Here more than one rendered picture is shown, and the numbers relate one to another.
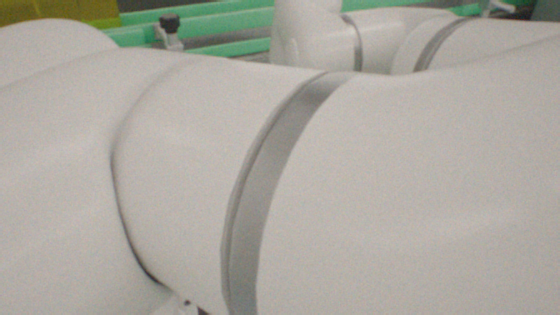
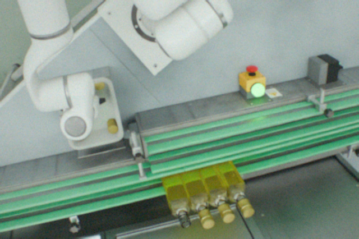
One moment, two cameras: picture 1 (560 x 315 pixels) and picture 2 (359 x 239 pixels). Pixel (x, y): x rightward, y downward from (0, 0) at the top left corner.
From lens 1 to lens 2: 59 cm
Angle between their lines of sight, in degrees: 34
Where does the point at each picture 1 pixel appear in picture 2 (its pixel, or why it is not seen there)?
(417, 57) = (68, 31)
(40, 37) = (180, 36)
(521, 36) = (51, 9)
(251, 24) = (88, 186)
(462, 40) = (59, 23)
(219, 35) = (108, 180)
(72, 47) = (173, 34)
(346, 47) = (70, 81)
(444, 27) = (58, 36)
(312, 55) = (87, 78)
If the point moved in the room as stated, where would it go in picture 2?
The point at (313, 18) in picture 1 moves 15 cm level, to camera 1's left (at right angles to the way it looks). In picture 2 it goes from (82, 96) to (147, 107)
